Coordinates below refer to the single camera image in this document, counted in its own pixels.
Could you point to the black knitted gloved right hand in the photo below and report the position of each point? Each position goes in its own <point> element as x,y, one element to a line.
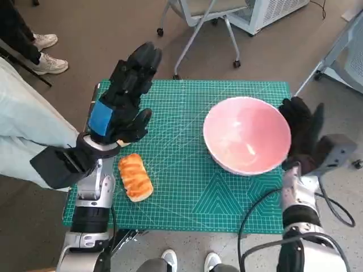
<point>303,130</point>

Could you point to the bare black left hand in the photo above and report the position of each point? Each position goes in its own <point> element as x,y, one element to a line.
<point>119,107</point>

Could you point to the pink bowl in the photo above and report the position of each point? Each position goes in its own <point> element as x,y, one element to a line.
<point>246,133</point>

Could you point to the long toy bread loaf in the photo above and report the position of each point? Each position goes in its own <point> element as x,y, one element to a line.
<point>134,178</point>

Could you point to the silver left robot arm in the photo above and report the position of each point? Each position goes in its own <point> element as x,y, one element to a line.
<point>90,204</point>

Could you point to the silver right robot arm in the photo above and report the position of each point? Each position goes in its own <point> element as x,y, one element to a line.
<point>300,198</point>

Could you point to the black caster wheel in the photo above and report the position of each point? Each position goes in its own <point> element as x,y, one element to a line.
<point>358,164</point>

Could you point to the white mesh chair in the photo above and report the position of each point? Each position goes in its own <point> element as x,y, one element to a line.
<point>354,62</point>

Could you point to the seated person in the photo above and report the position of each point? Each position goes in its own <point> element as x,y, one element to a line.
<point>28,119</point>

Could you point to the green cutting mat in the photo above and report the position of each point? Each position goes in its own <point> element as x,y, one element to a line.
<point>181,184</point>

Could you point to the white perforated cabinet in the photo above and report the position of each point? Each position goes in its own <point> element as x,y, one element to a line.
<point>272,11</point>

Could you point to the white paper sheet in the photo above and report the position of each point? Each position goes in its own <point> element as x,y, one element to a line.
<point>350,14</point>

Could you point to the grey white rolling chair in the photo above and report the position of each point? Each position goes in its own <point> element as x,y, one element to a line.
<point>204,8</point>

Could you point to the person wearing headset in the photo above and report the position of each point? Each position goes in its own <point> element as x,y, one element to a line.
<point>14,22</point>

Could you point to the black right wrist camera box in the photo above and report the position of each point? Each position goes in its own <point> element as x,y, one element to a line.
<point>340,153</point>

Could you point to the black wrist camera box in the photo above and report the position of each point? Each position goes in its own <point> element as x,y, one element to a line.
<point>340,153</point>
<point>54,170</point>

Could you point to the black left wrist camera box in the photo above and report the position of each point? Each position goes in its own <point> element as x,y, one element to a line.
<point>54,170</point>

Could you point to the metal table bracket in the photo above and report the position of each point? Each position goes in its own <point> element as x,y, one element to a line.
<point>127,238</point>

